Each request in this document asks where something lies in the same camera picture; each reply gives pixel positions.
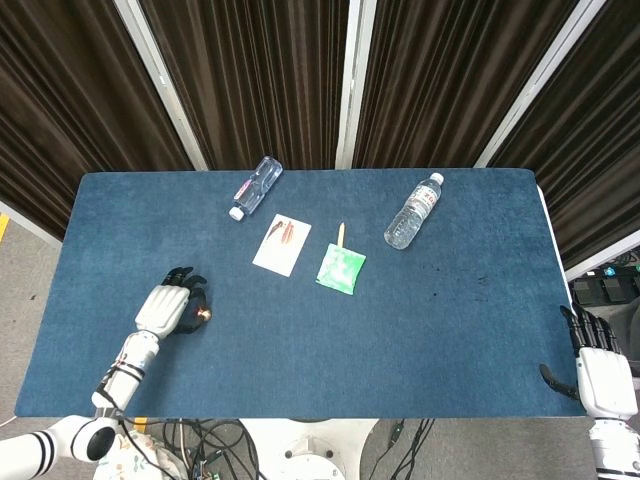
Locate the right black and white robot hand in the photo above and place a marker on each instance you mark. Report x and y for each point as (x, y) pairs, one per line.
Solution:
(607, 382)

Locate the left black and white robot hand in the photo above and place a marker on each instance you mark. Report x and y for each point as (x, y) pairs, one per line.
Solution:
(162, 310)

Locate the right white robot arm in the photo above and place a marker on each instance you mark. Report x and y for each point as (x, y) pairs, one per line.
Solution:
(614, 450)

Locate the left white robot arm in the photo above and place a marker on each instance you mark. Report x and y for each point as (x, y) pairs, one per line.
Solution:
(125, 380)

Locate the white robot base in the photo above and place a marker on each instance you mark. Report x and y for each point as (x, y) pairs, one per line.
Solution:
(310, 447)

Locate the black foot pedal unit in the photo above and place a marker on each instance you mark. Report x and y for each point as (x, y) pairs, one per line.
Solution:
(607, 290)

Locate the white card red drawing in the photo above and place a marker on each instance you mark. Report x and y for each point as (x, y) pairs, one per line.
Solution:
(281, 247)

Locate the floral patterned cloth bag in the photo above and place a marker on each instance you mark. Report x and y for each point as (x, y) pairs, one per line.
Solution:
(145, 460)

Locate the small clear bottle pink label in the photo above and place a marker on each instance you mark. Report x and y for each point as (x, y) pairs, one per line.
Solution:
(255, 189)

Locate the blue felt table mat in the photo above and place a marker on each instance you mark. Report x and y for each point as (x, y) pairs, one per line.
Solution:
(320, 350)

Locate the green ice pop wooden stick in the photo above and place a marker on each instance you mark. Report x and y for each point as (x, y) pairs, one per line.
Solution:
(341, 270)

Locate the dark brown curtain panel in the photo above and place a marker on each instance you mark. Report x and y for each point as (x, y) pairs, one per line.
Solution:
(440, 75)
(65, 100)
(600, 150)
(250, 75)

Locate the large clear bottle red label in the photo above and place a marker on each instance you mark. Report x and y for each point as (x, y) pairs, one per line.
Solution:
(412, 212)

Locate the white partition post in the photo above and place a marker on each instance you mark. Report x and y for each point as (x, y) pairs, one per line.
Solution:
(537, 85)
(354, 85)
(162, 85)

